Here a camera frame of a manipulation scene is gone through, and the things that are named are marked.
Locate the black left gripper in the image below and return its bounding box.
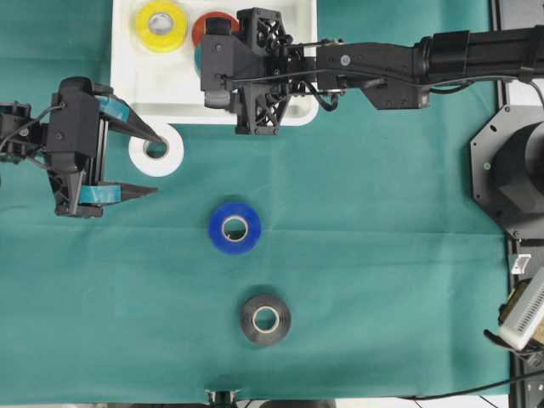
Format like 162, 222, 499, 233
45, 76, 162, 218

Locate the white perforated device box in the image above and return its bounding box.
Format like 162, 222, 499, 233
499, 267, 543, 351

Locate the black tape roll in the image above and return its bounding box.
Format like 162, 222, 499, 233
241, 294, 292, 346

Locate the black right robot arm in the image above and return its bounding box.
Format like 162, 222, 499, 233
200, 8, 543, 135

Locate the black cable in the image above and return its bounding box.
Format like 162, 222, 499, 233
399, 367, 544, 400

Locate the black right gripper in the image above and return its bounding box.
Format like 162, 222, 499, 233
200, 8, 292, 135

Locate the white label sticker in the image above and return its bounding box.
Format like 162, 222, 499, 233
510, 253, 532, 275

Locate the teal tape roll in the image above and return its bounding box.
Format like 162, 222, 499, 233
194, 45, 202, 77

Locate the yellow tape roll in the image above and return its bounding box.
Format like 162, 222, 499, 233
133, 1, 187, 54

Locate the white tape roll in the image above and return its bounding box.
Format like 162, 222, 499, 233
128, 123, 184, 177

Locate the red tape roll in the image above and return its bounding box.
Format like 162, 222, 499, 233
191, 11, 240, 47

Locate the black clamp at table edge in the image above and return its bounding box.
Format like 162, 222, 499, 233
206, 389, 240, 408

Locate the blue tape roll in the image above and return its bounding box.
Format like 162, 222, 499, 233
208, 201, 262, 255

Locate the white plastic tray case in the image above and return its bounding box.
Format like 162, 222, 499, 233
110, 1, 317, 125

